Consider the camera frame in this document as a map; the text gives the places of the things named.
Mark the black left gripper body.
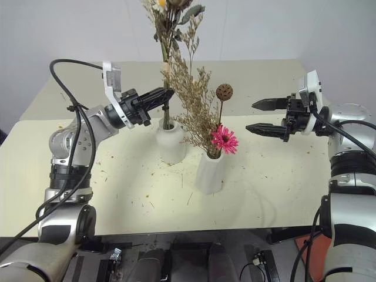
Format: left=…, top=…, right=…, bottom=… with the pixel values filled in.
left=118, top=89, right=153, bottom=127

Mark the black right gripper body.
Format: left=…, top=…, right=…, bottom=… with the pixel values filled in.
left=281, top=92, right=313, bottom=143

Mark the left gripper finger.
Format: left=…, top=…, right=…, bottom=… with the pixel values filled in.
left=143, top=98, right=172, bottom=113
left=137, top=87, right=176, bottom=106

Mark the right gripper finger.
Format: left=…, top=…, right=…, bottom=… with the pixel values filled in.
left=244, top=123, right=288, bottom=139
left=251, top=98, right=291, bottom=112

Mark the tall dried daisy bouquet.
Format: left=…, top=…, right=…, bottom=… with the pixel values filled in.
left=142, top=0, right=206, bottom=130

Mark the pink flower lotus pod bouquet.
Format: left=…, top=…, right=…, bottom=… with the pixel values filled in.
left=168, top=13, right=240, bottom=159

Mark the round white vase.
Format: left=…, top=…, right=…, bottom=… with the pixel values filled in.
left=155, top=117, right=188, bottom=165

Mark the ribbed white vase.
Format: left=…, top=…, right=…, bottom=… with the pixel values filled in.
left=194, top=150, right=227, bottom=196

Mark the orange floor mat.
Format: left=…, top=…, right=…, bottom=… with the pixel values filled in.
left=293, top=234, right=333, bottom=282

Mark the dark rounded shape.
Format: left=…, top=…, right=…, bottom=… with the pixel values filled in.
left=137, top=249, right=172, bottom=282

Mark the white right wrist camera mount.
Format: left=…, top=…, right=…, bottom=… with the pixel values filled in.
left=296, top=69, right=324, bottom=136

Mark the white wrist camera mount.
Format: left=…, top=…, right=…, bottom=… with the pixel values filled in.
left=296, top=69, right=324, bottom=136
left=100, top=61, right=136, bottom=130

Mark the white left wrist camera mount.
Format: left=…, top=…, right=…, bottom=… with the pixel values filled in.
left=100, top=61, right=136, bottom=130

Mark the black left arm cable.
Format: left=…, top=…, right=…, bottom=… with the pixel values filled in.
left=0, top=58, right=107, bottom=260

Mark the white connector with black cable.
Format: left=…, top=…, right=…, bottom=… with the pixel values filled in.
left=239, top=254, right=266, bottom=282

